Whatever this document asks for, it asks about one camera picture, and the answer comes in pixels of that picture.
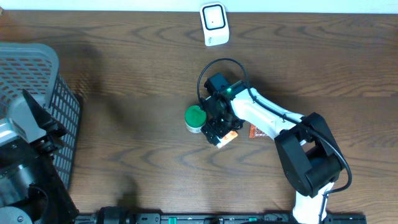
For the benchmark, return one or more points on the grey plastic basket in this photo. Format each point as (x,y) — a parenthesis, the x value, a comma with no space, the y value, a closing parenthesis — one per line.
(35,68)

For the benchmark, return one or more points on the white barcode scanner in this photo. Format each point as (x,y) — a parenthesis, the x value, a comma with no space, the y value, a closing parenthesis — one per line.
(214,23)

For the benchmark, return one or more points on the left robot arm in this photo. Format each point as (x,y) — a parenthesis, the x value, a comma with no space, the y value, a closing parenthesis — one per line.
(31,189)

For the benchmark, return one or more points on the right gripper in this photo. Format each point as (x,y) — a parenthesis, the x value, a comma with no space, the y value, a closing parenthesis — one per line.
(219,131)

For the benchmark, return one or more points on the small orange snack box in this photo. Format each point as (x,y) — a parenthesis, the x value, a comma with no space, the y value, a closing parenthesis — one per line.
(226,139)

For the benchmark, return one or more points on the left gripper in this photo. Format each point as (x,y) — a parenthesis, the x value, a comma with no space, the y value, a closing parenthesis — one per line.
(41,147)

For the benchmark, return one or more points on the red Top chocolate bar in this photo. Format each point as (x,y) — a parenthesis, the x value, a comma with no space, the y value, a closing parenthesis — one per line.
(255,132)

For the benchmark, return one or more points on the green lid jar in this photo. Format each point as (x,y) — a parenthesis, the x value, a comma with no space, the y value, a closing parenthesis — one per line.
(195,119)

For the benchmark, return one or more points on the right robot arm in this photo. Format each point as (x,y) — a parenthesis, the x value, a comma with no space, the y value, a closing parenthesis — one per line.
(310,157)

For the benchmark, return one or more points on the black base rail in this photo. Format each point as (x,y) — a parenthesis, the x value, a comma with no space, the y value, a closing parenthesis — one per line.
(120,215)

